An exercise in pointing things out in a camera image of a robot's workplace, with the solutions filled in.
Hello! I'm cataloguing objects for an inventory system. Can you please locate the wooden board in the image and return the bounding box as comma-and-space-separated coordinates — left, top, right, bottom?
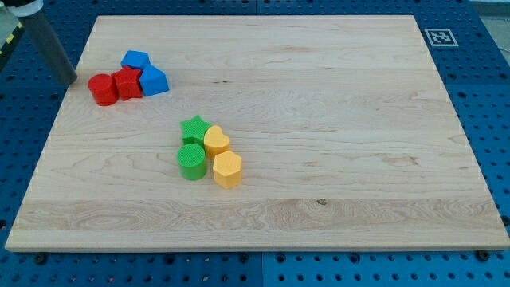
6, 15, 509, 253

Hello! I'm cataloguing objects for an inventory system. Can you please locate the yellow heart block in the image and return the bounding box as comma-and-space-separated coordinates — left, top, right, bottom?
203, 125, 230, 159

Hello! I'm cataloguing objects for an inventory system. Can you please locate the blue cube block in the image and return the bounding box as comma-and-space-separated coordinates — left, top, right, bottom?
120, 50, 151, 69

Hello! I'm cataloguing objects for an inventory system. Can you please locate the white fiducial marker tag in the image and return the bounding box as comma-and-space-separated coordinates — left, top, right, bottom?
425, 28, 458, 47

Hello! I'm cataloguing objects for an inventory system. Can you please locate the blue triangular block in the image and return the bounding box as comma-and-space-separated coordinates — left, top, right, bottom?
139, 65, 170, 96

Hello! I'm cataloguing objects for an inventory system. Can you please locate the green star block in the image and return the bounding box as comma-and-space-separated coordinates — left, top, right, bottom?
180, 115, 213, 147

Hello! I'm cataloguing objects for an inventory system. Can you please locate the yellow hexagon block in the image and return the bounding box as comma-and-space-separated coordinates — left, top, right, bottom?
213, 151, 242, 189

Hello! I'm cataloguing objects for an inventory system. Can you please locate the red star block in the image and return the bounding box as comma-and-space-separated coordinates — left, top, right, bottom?
112, 65, 143, 101

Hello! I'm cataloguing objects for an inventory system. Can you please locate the red cylinder block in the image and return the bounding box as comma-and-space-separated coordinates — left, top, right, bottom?
88, 73, 119, 106

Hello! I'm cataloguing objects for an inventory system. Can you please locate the grey cylindrical robot arm rod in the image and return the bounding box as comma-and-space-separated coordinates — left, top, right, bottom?
3, 0, 77, 85

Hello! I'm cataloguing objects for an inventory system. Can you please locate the green cylinder block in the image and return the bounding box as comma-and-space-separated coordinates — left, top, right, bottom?
177, 143, 207, 180

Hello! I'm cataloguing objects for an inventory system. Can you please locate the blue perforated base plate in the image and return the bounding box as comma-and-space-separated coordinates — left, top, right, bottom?
1, 0, 509, 286

